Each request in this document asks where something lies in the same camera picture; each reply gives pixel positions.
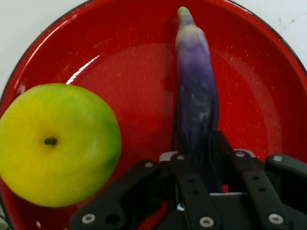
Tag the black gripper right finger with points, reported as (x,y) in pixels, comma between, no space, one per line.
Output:
(263,187)

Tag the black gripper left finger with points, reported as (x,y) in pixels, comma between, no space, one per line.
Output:
(192,191)

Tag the purple toy eggplant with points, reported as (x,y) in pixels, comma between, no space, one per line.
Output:
(196,83)

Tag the red round plate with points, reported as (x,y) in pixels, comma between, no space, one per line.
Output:
(251,95)

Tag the green yellow toy apple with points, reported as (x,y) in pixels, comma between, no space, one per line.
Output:
(60,143)

